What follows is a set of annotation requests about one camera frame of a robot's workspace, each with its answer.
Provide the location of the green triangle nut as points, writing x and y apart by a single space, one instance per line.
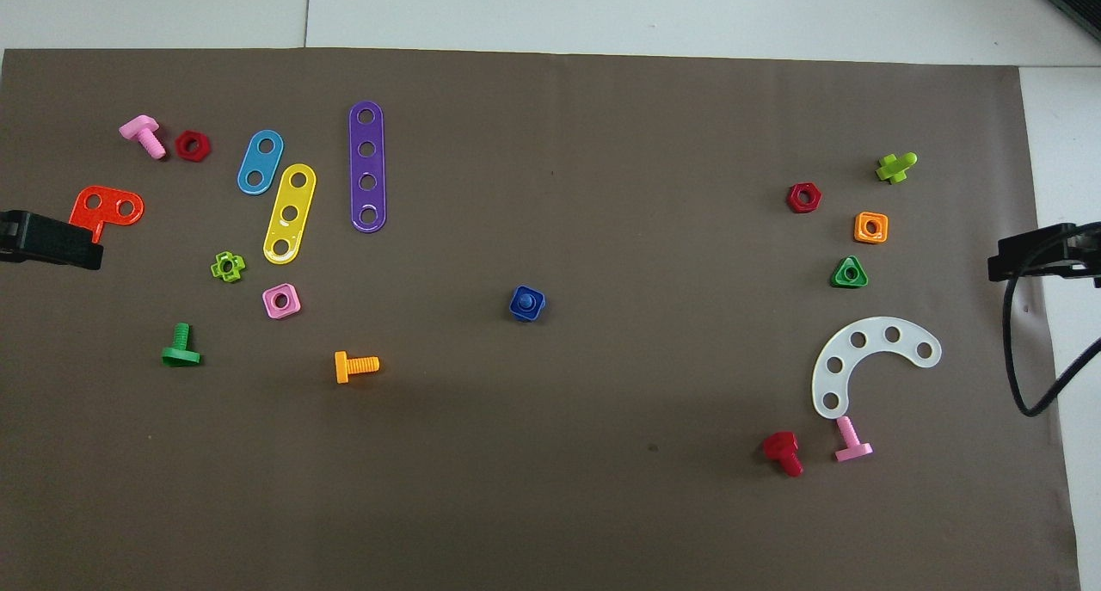
839 280

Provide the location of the blue plastic bolt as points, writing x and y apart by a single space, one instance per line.
526 299

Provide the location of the orange square nut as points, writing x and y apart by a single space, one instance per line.
859 228

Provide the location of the yellow three-hole strip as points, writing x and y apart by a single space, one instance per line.
294 197

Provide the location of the red hex nut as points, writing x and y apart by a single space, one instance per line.
180 145
793 198

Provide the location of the lime green plastic bolt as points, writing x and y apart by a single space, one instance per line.
894 169

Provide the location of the blue square nut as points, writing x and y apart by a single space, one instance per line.
516 309

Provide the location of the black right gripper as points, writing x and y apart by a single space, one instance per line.
1087 251

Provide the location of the orange angled plate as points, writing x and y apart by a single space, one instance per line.
86 208

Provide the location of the purple four-hole strip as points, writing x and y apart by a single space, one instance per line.
367 166

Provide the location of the pink square nut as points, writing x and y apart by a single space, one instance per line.
270 301

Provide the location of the lime green cross nut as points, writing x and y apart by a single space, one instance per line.
218 267

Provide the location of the red plastic bolt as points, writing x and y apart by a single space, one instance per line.
781 446

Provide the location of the white curved five-hole strip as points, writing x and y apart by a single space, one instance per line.
845 352

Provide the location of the orange plastic bolt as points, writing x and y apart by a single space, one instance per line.
361 366

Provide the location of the brown paper mat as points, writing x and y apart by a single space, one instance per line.
550 488

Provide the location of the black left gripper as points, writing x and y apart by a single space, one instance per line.
7 238

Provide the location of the blue two-hole strip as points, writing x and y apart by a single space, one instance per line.
260 163

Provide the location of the pink plastic bolt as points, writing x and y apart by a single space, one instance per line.
138 129
851 451

